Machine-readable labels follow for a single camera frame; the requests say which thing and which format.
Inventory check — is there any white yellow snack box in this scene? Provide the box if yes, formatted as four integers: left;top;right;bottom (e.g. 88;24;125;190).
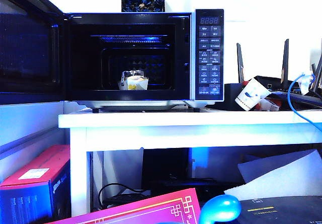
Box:
117;69;149;91

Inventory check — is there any black glass microwave door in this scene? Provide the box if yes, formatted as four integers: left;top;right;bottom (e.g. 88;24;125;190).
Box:
0;0;68;105

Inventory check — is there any black Midea microwave oven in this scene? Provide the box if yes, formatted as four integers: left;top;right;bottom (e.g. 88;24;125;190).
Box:
61;9;225;113

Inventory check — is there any small black box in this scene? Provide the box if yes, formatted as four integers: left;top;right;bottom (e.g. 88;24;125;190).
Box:
223;83;248;111

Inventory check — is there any pink gift box gold pattern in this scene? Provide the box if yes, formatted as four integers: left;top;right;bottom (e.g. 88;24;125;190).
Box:
45;187;202;224

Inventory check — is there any black box yellow print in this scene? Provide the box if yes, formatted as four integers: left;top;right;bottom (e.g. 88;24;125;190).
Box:
234;195;322;224

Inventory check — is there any white table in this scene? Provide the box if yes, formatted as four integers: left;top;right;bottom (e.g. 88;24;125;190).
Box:
58;109;322;217

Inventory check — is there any white paper cup blue print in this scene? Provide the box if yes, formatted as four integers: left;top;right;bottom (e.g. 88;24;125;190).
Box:
234;78;272;111

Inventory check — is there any red white crumpled packet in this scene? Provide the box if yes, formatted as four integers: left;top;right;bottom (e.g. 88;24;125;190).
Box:
256;94;281;111

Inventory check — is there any black router with antennas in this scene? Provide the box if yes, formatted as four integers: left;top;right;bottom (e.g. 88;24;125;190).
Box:
236;39;322;110

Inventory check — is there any shiny blue balloon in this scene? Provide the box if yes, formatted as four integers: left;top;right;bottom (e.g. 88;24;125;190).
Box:
198;194;242;224

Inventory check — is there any red and blue carton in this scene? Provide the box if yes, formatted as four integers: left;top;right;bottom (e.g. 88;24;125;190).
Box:
0;144;71;224

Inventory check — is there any white tape tag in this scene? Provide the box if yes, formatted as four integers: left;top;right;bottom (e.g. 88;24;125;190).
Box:
298;72;315;96

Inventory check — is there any white foam sheet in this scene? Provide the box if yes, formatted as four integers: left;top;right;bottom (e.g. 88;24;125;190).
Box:
223;148;322;201

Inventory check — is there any black power cable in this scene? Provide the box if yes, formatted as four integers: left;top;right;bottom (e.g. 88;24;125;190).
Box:
98;183;151;209

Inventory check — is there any blue network cable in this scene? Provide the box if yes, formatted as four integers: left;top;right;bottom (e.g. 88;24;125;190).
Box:
287;72;322;130

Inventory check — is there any grey partition frame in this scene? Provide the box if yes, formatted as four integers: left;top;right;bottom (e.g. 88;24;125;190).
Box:
0;100;63;157

